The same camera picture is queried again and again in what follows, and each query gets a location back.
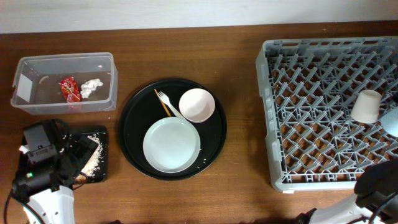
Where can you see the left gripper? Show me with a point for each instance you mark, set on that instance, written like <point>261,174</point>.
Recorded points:
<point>84,148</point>

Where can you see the rice and pasta leftovers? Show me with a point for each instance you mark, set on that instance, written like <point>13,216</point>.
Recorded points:
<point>91,172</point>

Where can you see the red snack wrapper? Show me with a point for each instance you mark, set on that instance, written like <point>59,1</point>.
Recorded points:
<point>70,90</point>

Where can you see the white napkin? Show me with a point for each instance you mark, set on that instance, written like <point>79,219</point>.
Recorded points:
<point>89,87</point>

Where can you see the grey plate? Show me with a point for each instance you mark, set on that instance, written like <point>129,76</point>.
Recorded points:
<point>171,145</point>

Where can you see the white bowl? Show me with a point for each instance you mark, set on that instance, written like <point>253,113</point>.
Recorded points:
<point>197,105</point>

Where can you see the white cup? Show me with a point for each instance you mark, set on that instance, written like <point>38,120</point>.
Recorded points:
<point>366,107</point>

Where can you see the light blue cup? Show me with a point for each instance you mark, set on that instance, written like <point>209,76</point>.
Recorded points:
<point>389,122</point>

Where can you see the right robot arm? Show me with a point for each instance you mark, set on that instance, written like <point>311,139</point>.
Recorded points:
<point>374,200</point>

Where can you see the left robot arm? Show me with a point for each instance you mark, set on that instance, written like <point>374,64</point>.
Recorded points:
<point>51,159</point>

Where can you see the grey dishwasher rack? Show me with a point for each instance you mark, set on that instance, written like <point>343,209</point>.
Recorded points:
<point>308,88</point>

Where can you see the black rectangular tray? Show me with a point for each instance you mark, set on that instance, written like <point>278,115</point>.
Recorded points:
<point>101,131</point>

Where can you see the round black serving tray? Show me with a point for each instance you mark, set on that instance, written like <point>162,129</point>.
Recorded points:
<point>143,109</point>

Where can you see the clear plastic bin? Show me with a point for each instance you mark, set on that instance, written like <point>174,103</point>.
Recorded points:
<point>37,80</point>

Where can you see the wooden chopstick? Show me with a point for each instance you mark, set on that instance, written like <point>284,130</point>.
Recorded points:
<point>163,104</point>

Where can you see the white plastic fork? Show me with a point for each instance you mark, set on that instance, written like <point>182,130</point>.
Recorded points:
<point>165,99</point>

